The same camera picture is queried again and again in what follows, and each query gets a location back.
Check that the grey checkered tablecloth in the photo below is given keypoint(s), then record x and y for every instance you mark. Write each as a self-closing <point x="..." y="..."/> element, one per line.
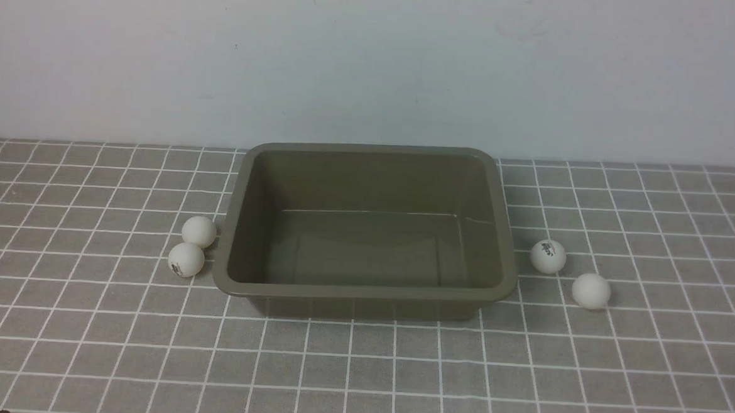
<point x="93" y="321"/>

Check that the olive green plastic bin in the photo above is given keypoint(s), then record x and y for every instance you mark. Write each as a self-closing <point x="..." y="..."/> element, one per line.
<point x="367" y="232"/>

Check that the white ping-pong ball with logo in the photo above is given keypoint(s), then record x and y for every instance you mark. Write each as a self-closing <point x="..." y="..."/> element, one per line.
<point x="548" y="256"/>

